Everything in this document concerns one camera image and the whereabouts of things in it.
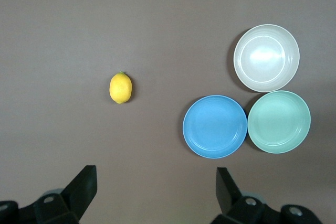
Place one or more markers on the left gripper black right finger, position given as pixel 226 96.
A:
pixel 227 192

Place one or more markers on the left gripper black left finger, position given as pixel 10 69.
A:
pixel 78 192

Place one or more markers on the yellow lemon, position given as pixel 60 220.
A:
pixel 120 89

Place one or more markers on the blue round plate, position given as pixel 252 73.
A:
pixel 215 127

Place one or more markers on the mint green round plate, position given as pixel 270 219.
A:
pixel 279 121

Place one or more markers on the white round plate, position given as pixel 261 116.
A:
pixel 266 58

